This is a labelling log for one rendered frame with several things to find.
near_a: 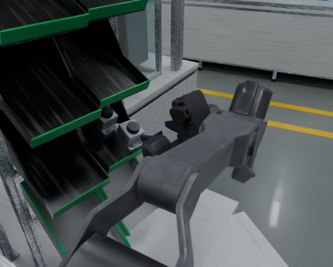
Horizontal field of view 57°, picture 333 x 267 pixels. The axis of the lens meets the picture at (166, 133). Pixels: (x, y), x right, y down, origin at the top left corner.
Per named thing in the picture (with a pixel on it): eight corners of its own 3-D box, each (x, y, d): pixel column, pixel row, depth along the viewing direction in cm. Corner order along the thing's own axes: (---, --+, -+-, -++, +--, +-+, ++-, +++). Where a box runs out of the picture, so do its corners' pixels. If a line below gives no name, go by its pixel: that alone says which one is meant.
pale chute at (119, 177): (158, 208, 85) (165, 205, 82) (121, 237, 77) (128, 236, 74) (105, 122, 86) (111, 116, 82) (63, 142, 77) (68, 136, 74)
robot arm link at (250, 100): (251, 156, 38) (279, 69, 40) (191, 138, 41) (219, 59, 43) (257, 169, 48) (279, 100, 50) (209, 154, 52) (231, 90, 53)
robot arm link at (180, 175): (151, 359, 19) (179, 211, 16) (54, 297, 22) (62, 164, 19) (250, 192, 44) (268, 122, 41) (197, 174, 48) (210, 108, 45)
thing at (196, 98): (222, 126, 51) (218, 88, 49) (195, 144, 47) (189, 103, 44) (194, 121, 56) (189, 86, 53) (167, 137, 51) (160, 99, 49)
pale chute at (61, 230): (123, 247, 75) (131, 246, 71) (77, 285, 67) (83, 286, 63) (63, 149, 75) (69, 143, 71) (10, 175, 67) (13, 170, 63)
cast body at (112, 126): (117, 134, 74) (123, 115, 69) (103, 142, 71) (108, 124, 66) (95, 112, 76) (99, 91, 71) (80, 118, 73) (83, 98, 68)
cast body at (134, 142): (142, 150, 73) (150, 133, 68) (127, 157, 71) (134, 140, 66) (122, 125, 76) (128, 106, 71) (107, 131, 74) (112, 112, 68)
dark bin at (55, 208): (109, 183, 65) (115, 165, 59) (53, 219, 57) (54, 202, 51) (36, 96, 72) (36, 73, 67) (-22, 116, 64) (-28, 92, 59)
